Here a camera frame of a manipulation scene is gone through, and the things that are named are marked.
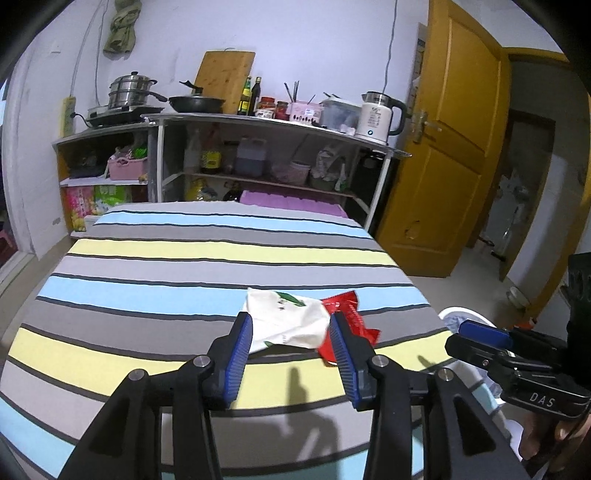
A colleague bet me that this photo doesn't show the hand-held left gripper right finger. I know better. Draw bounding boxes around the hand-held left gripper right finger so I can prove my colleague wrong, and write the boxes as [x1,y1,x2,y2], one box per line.
[329,311,532,480]

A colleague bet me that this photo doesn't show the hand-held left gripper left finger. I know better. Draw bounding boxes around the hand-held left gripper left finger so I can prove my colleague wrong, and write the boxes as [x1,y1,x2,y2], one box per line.
[58,311,254,480]

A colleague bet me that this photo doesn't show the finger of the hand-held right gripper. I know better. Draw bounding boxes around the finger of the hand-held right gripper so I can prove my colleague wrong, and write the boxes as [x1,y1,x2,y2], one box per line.
[457,320,515,349]
[444,333,509,370]

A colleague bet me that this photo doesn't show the white trash bin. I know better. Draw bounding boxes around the white trash bin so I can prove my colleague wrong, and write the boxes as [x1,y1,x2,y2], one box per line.
[438,307,527,462]

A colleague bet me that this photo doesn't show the white green-leaf paper packet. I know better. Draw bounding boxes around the white green-leaf paper packet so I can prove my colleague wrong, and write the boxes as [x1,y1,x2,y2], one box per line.
[244,287,331,355]

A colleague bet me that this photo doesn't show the person's right hand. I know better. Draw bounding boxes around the person's right hand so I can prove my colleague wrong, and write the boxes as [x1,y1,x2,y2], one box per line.
[517,406,591,476]

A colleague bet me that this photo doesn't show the red wrapper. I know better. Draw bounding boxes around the red wrapper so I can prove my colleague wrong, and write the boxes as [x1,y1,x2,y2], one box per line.
[318,290,380,365]

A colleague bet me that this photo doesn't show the white appliance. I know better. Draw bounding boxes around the white appliance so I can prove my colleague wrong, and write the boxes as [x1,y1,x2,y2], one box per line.
[489,171,532,259]

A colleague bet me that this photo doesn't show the small pink basket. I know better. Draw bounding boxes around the small pink basket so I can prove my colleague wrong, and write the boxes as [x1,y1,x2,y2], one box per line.
[272,161,309,186]

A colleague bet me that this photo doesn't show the crumpled plastic bags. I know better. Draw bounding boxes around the crumpled plastic bags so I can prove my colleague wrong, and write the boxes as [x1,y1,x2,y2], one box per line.
[310,145,349,191]

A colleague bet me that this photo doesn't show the purple plastic jug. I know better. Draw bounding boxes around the purple plastic jug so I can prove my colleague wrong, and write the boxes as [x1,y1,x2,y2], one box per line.
[235,137,267,176]

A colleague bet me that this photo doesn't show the yellow-label oil bottle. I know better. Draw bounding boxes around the yellow-label oil bottle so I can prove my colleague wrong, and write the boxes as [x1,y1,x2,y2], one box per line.
[199,129,222,174]

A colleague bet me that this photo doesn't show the yellow wooden door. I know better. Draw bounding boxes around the yellow wooden door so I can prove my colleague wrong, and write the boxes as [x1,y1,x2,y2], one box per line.
[376,0,511,278]

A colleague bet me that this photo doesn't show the green snack packet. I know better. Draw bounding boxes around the green snack packet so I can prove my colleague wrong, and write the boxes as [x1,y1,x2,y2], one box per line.
[93,185,132,215]

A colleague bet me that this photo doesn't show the pink storage basket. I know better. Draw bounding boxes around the pink storage basket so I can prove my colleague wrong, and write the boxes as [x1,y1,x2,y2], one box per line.
[107,154,148,182]

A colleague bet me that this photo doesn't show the pink snack packet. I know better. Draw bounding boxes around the pink snack packet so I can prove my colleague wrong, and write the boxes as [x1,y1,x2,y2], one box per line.
[65,186,95,232]

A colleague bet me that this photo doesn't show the metal kitchen rack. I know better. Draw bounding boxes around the metal kitchen rack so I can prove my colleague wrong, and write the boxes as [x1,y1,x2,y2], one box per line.
[141,113,413,232]

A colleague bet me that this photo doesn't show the white electric kettle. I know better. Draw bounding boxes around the white electric kettle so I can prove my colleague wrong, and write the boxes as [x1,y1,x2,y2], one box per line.
[355,91,408,144]

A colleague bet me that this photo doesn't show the clear food container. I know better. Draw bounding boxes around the clear food container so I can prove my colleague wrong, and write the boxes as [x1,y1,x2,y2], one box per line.
[321,98,363,134]

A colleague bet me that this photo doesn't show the pink utensil holder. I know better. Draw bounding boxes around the pink utensil holder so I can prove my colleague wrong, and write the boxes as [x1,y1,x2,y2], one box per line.
[287,102,324,125]

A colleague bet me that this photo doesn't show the black frying pan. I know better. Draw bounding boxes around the black frying pan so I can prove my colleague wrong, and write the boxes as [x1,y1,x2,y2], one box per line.
[168,80,227,114]

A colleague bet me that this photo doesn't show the wooden side cabinet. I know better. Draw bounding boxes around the wooden side cabinet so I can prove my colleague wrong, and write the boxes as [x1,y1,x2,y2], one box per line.
[52,124,160,232]

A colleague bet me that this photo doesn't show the black induction cooker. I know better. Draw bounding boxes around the black induction cooker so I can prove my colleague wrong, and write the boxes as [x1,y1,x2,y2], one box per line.
[85,105,164,127]

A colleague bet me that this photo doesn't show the wooden cutting board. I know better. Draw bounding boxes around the wooden cutting board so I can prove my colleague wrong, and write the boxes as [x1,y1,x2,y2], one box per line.
[193,50,256,114]

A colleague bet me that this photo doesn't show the steel steamer pot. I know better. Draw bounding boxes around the steel steamer pot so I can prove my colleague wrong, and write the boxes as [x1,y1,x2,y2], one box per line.
[108,71,168,109]

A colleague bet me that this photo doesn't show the yellow power strip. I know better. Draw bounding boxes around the yellow power strip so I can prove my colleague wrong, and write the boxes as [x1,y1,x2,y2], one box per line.
[61,96,77,137]

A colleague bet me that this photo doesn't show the green hanging cloth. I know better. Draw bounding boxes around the green hanging cloth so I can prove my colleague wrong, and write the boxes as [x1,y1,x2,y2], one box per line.
[102,0,141,55]

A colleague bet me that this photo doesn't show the grey wall cable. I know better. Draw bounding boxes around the grey wall cable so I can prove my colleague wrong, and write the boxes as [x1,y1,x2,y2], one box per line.
[387,0,400,93]

